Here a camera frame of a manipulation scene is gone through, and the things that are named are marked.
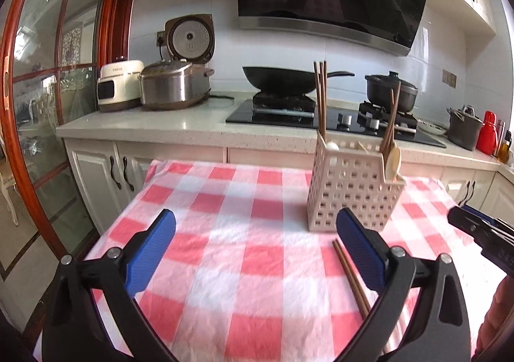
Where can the brown chopstick on cloth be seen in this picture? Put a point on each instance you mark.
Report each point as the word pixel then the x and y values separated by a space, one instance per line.
pixel 360 297

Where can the white lower cabinets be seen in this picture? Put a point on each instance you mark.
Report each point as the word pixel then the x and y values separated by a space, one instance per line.
pixel 109 174

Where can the steel flask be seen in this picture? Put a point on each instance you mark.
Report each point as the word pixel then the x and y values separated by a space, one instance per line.
pixel 500 127

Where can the oil bottle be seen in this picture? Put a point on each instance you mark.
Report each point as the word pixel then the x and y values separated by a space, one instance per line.
pixel 504 150

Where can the white perforated utensil basket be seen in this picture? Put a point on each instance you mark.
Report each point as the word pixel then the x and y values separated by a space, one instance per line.
pixel 356 182

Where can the white small appliance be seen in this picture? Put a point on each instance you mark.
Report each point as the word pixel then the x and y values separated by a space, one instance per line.
pixel 118 86

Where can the small plate of food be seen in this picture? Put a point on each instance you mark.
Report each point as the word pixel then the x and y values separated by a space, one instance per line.
pixel 430 128

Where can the brown wooden chopstick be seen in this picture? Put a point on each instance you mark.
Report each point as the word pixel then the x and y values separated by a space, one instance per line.
pixel 324 99

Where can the black lidded pot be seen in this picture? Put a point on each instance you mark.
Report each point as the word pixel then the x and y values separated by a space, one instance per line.
pixel 380 88

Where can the open silver rice cooker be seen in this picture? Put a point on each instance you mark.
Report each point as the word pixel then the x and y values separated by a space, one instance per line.
pixel 183 79

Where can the black glass gas stove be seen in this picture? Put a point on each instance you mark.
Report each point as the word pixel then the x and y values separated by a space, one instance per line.
pixel 301 112

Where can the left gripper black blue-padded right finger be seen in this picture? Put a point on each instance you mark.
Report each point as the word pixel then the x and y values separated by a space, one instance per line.
pixel 439 328

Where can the black wok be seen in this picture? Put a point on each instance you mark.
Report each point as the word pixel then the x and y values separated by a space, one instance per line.
pixel 280 81

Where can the red thermos jug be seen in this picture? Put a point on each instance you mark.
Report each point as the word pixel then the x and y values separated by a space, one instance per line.
pixel 487 141

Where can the red framed glass door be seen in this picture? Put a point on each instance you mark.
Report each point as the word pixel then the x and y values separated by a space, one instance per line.
pixel 51 54

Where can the red white checkered tablecloth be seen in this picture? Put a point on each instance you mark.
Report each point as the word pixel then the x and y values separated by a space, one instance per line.
pixel 244 279

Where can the person's right hand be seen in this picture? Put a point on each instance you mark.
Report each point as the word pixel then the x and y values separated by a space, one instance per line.
pixel 502 303

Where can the grey stock pot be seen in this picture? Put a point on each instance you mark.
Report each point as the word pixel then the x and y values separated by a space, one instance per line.
pixel 464 127

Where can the wall switch plate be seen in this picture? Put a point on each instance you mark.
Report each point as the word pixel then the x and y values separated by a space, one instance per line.
pixel 449 78

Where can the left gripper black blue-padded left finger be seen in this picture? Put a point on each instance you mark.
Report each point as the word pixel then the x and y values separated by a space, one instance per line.
pixel 73 329

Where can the beige wooden spoon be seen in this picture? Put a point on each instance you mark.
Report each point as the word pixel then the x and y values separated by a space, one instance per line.
pixel 393 164

